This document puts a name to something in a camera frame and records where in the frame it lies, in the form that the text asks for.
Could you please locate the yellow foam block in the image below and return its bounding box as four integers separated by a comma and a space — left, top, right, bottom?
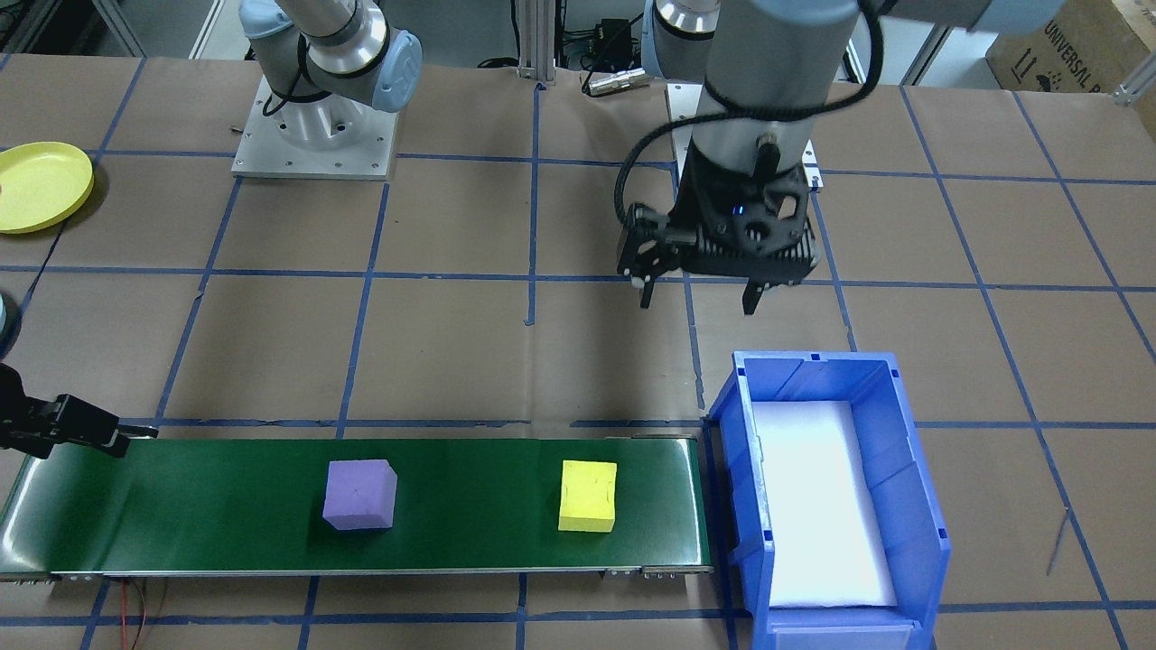
558, 460, 619, 534

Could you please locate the purple foam block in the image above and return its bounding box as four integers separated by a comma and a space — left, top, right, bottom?
322, 460, 399, 532

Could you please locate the yellow plastic plate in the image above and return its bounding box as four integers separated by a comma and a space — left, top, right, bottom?
0, 142, 95, 235

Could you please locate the silver cylindrical connector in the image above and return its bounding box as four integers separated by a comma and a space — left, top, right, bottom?
583, 69, 648, 97

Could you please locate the small black electrical box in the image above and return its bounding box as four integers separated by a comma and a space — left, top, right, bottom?
592, 16, 635, 62

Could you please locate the blue plastic storage bin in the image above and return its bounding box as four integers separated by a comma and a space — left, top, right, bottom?
707, 350, 952, 650

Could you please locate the green conveyor belt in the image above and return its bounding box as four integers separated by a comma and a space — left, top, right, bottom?
0, 424, 714, 583

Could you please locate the brown cardboard box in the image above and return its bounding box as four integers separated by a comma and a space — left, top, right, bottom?
984, 0, 1156, 96

